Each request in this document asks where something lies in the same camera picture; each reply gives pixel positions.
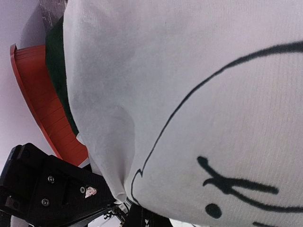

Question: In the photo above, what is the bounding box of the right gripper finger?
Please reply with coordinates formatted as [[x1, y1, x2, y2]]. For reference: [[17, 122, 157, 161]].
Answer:
[[124, 203, 154, 227]]

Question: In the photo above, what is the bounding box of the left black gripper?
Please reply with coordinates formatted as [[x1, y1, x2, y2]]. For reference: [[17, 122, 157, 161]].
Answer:
[[0, 143, 116, 227]]

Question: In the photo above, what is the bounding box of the white green Charlie Brown shirt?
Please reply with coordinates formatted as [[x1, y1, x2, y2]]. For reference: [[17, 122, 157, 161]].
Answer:
[[62, 0, 303, 227]]

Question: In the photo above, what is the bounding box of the red plastic bin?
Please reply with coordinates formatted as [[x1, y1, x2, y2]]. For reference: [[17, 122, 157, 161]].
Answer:
[[9, 44, 89, 167]]

